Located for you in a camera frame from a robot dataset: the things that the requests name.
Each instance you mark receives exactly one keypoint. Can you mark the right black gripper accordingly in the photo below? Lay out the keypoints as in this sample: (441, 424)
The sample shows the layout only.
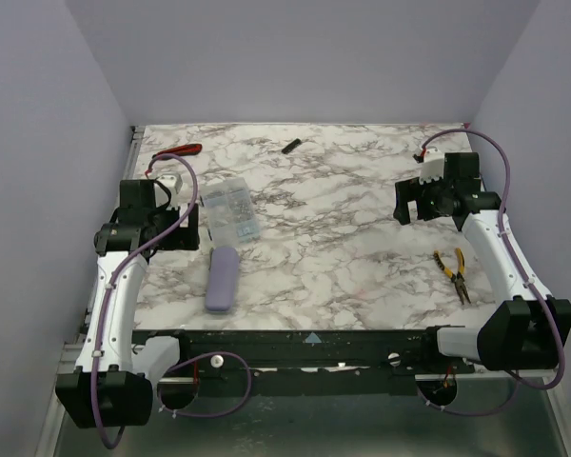
(405, 202)

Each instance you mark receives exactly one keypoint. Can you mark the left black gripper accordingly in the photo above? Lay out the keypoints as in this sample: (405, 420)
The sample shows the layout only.
(187, 233)

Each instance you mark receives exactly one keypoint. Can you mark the lilac umbrella case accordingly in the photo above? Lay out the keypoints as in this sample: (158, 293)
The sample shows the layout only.
(222, 279)

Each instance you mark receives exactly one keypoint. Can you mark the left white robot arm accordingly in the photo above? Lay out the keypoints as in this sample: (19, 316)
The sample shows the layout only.
(113, 383)

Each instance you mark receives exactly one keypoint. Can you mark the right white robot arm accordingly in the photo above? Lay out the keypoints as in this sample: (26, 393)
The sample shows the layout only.
(529, 321)

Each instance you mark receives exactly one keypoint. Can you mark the clear plastic screw box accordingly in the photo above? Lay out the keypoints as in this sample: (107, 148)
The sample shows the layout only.
(230, 213)

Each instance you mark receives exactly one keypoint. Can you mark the red black utility knife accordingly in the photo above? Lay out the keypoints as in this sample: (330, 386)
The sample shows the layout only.
(186, 150)

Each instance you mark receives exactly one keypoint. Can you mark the small black stick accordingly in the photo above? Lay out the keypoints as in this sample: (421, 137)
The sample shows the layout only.
(292, 146)

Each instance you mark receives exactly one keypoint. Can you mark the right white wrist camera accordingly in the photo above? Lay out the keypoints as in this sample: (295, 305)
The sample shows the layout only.
(431, 160)

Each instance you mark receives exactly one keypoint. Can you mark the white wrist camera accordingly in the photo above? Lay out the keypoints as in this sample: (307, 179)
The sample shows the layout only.
(167, 189)
(431, 160)

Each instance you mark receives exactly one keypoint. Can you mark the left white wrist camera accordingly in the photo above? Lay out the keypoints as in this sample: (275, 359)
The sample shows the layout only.
(167, 189)

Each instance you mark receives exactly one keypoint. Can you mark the yellow handled pliers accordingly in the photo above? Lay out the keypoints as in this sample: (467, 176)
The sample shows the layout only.
(455, 277)

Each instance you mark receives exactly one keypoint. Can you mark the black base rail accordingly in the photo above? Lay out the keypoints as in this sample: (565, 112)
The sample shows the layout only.
(307, 362)

